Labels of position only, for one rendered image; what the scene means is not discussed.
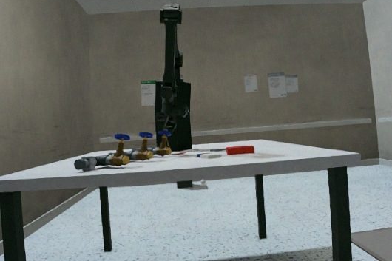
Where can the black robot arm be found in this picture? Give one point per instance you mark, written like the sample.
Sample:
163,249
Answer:
172,62

